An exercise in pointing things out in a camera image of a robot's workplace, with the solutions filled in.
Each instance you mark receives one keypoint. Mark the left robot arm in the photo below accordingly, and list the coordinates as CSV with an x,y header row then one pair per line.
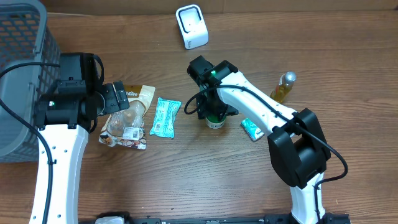
x,y
64,118

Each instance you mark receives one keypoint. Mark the grey plastic mesh basket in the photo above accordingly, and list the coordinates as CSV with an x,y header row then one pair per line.
x,y
25,38

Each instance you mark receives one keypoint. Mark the green lidded jar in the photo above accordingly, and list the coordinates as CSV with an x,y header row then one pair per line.
x,y
213,122

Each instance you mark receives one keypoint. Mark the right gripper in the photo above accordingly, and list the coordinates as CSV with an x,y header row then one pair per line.
x,y
207,111

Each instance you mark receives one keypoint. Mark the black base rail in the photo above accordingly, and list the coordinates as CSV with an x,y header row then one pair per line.
x,y
124,217

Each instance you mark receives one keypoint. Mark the small teal white packet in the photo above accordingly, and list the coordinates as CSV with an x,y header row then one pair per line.
x,y
253,131

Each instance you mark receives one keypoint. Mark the white barcode scanner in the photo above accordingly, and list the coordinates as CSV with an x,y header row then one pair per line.
x,y
192,26

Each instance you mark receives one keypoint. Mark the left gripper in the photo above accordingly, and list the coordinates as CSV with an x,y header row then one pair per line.
x,y
113,104

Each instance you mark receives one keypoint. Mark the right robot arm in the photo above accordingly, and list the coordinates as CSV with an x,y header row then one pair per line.
x,y
297,145

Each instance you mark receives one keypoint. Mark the brown Pantree snack pouch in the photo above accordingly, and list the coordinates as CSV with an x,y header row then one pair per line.
x,y
127,127

